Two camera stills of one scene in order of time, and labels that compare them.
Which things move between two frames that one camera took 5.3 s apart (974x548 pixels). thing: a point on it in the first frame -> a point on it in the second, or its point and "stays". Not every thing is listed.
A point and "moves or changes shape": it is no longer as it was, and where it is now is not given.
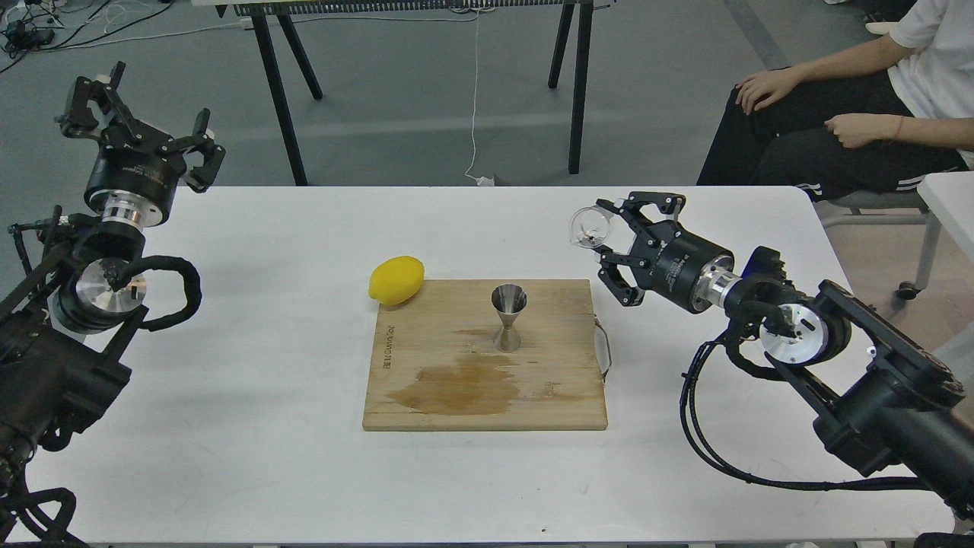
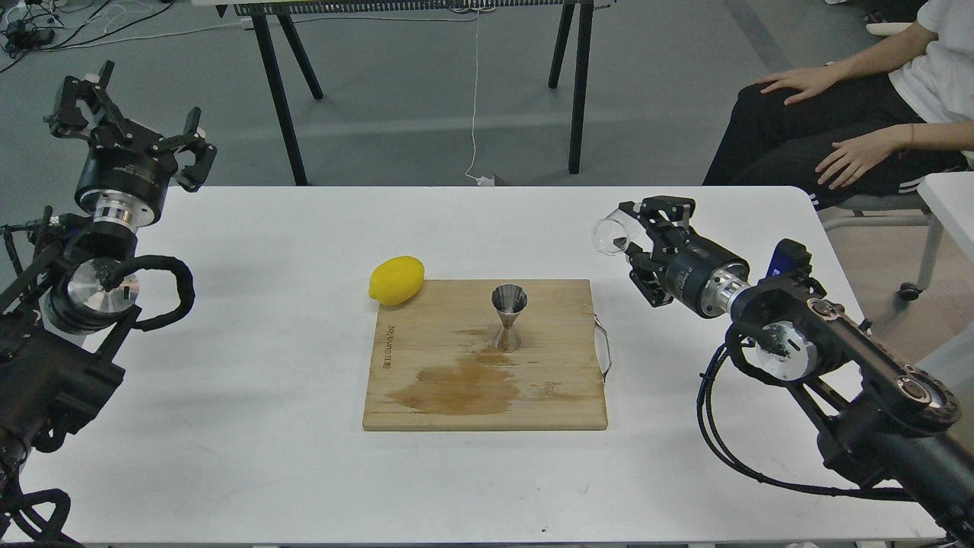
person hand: (854, 130) -> (856, 156)
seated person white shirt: (885, 118) stays
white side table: (947, 199) stays
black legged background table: (579, 12) stays
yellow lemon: (396, 280) stays
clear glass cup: (590, 226) moves or changes shape
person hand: (758, 90) -> (815, 80)
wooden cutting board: (434, 365) stays
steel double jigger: (508, 300) stays
